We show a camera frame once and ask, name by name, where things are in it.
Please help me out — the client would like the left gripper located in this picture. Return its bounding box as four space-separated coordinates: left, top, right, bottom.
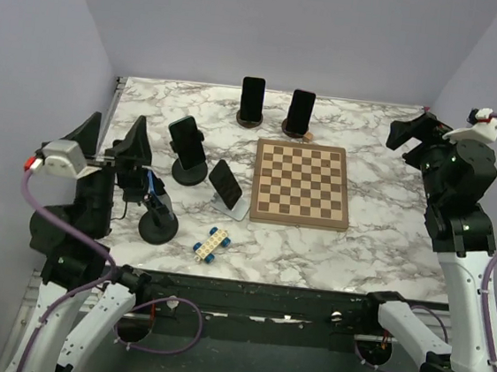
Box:
50 105 157 242

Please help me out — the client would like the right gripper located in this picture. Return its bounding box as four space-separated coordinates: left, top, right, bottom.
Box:
380 106 464 207

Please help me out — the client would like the black phone teal case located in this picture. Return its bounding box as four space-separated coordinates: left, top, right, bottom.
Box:
168 116 206 170

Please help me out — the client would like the black phone pink case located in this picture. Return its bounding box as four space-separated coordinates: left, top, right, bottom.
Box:
287 89 317 134

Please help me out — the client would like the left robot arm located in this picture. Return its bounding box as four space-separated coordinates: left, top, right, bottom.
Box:
5 112 152 372

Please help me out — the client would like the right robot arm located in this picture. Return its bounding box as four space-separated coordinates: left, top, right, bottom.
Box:
359 109 497 372

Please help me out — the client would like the black round clamp stand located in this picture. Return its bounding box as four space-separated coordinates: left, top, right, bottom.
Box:
164 126 213 189

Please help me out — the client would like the black stand with blue phone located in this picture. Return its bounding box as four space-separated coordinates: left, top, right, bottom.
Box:
122 168 179 245

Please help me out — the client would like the round wooden stand right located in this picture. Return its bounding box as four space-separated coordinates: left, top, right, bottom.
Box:
281 118 308 140

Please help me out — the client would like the round wooden stand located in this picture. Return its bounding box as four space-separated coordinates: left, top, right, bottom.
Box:
281 118 308 140
235 110 264 129

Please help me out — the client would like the round wooden stand left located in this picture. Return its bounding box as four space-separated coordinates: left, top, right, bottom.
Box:
235 110 264 129

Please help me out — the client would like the silver metal phone stand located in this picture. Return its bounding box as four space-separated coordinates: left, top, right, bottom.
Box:
210 194 250 222

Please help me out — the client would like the wooden chessboard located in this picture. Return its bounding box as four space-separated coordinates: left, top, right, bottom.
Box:
249 139 349 232

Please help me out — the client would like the toy brick car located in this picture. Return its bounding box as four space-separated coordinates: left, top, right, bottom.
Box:
193 227 231 263

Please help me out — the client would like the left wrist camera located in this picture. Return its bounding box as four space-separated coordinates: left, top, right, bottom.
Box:
25 140 101 179

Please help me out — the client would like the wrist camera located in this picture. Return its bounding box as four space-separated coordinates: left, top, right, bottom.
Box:
442 108 497 145
25 140 101 179

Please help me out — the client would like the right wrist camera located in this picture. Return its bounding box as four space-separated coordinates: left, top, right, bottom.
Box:
442 108 497 145

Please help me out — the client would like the black front rail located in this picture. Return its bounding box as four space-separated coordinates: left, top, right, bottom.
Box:
95 263 451 366

